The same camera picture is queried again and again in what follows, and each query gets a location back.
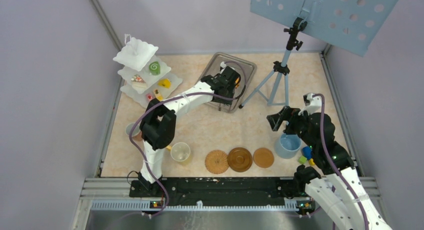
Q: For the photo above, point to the green swirl roll cake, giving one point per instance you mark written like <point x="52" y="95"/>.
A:
<point x="154" y="68"/>

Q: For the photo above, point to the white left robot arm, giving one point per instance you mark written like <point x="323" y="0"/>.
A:
<point x="158" y="123"/>

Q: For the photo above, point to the woven rattan coaster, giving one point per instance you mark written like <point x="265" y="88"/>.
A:
<point x="216" y="162"/>

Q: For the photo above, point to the pink mug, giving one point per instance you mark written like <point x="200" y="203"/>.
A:
<point x="133" y="130"/>

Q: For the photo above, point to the yellow square cake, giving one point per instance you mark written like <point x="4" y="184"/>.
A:
<point x="158" y="95"/>

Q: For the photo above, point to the light blue mug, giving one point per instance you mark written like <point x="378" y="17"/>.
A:
<point x="287" y="146"/>

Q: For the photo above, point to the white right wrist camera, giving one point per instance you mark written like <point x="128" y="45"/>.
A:
<point x="313" y="102"/>

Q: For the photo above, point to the light blue perforated board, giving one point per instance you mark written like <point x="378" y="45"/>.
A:
<point x="347" y="24"/>

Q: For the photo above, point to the white strawberry cake slice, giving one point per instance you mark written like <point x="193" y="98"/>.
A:
<point x="138" y="81"/>

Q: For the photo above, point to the yellow transparent cup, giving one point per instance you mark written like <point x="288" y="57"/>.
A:
<point x="181" y="153"/>

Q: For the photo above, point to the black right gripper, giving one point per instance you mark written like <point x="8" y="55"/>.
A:
<point x="290" y="113"/>

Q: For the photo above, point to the light blue tripod stand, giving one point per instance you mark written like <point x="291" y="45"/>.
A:
<point x="281" y="69"/>

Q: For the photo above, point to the dark wooden round coaster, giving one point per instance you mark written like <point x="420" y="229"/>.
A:
<point x="239" y="159"/>

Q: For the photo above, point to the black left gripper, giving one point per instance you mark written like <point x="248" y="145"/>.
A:
<point x="231" y="90"/>

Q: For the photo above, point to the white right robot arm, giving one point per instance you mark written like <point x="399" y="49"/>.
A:
<point x="338" y="189"/>

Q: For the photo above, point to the green toy cube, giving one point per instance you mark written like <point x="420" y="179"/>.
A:
<point x="302" y="160"/>

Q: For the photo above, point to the pink cake slice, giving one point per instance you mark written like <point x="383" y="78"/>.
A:
<point x="149" y="96"/>

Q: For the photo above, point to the white three-tier dessert stand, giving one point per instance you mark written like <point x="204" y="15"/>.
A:
<point x="135" y="56"/>

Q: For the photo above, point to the yellow cake wedge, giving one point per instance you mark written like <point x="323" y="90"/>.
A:
<point x="165" y="83"/>

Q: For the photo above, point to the metal serving tray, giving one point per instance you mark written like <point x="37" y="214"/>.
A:
<point x="245" y="68"/>

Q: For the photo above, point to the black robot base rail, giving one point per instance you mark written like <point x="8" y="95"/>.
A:
<point x="219" y="191"/>

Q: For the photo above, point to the light wooden round coaster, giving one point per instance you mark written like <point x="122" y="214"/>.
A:
<point x="263" y="158"/>

